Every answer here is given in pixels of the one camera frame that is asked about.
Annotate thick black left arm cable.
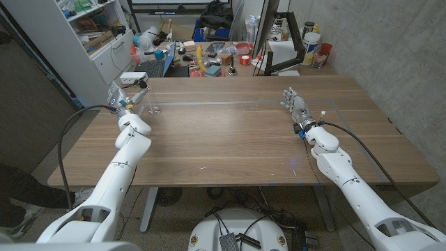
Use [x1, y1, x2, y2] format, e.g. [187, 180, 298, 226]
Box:
[57, 104, 118, 210]

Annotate grey table leg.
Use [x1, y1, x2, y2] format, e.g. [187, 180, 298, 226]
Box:
[312, 184, 336, 233]
[139, 187, 160, 234]

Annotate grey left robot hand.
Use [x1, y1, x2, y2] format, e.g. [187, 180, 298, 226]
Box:
[107, 81, 149, 118]

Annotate black backpack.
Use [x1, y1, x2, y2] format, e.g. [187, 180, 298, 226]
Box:
[194, 0, 234, 31]

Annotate white paper sheet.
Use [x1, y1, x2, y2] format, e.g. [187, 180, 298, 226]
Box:
[256, 40, 300, 67]

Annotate white canister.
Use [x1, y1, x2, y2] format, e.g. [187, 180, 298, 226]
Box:
[301, 31, 321, 66]

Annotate white robot torso base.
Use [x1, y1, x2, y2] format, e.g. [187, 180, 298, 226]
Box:
[187, 207, 289, 251]

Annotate black round fan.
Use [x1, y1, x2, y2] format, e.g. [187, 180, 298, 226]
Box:
[155, 187, 183, 207]

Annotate grey heat sink module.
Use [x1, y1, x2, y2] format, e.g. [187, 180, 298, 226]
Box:
[218, 232, 240, 251]

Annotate black computer monitor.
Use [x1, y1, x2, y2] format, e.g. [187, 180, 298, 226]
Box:
[251, 0, 282, 59]

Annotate open laptop blue screen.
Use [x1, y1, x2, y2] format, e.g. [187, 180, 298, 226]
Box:
[134, 42, 191, 78]

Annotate white person shoe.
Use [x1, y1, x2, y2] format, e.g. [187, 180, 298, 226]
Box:
[6, 204, 46, 238]
[71, 188, 95, 210]

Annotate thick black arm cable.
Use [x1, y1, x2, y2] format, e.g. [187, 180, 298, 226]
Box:
[57, 104, 118, 210]
[318, 120, 436, 229]

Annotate clear plastic bag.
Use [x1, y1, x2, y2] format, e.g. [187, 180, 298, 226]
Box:
[137, 26, 160, 53]

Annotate black calculator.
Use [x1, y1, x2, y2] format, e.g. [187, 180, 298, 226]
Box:
[206, 41, 226, 59]

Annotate person leg dark trousers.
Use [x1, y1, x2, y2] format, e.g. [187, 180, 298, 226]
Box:
[0, 162, 77, 229]

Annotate white power adapter box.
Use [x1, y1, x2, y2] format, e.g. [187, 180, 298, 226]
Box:
[119, 71, 150, 85]

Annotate red bowl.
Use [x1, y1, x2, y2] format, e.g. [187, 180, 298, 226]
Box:
[235, 42, 254, 55]

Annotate black-lid jar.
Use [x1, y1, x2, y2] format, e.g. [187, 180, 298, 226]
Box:
[302, 21, 316, 38]

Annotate blue bin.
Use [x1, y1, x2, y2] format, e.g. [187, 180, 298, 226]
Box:
[192, 17, 231, 43]

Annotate yellow banana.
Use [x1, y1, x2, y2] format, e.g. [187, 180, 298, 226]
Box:
[195, 44, 208, 73]

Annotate cardboard box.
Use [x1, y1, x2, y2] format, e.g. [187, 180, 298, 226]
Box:
[82, 30, 116, 53]

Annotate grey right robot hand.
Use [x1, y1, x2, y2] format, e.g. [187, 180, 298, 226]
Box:
[280, 86, 318, 133]

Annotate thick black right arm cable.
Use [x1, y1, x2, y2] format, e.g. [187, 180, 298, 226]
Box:
[318, 120, 436, 229]

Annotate clear spray bottle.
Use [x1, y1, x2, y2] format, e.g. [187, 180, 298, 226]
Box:
[245, 15, 261, 45]

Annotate clear dispenser bottle black pump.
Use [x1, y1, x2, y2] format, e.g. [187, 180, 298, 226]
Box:
[138, 79, 162, 116]

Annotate white shelf cabinet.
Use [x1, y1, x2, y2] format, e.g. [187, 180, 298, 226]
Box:
[0, 0, 137, 111]

